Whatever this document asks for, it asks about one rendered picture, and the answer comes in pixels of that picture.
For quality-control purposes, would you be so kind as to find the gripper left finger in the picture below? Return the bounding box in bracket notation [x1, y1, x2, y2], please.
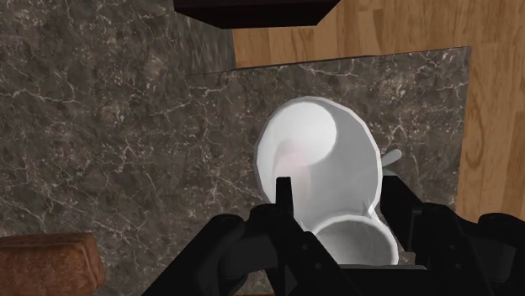
[141, 176, 358, 296]

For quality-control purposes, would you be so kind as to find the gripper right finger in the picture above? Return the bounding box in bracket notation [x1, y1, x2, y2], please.
[381, 173, 525, 296]

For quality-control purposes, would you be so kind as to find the white cup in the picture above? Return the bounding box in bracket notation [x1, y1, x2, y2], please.
[255, 96, 403, 267]

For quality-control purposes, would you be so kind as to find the brown bread loaf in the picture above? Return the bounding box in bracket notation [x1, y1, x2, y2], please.
[0, 232, 107, 296]

